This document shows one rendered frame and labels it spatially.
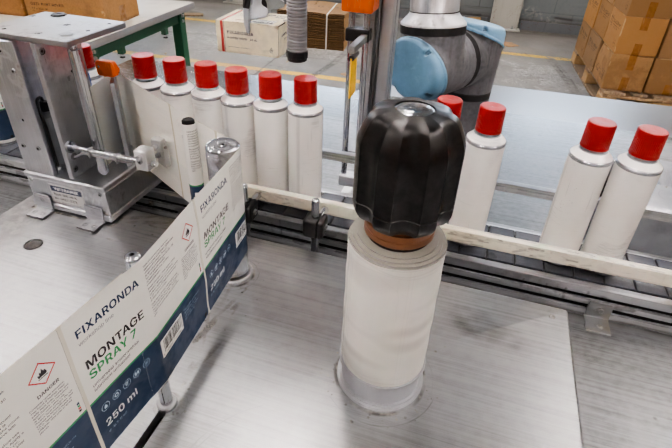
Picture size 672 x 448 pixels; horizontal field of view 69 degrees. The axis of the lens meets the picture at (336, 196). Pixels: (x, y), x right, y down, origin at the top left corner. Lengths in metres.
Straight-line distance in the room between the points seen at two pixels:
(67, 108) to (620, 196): 0.73
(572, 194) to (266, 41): 0.81
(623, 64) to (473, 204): 3.40
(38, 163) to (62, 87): 0.13
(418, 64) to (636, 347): 0.53
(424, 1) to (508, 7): 5.21
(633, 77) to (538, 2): 2.31
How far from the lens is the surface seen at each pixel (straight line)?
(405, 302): 0.42
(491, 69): 1.03
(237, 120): 0.74
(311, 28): 4.76
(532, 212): 0.95
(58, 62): 0.75
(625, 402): 0.69
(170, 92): 0.79
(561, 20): 6.22
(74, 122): 0.78
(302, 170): 0.73
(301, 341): 0.57
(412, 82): 0.90
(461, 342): 0.60
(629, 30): 3.98
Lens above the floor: 1.31
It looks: 33 degrees down
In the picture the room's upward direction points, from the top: 3 degrees clockwise
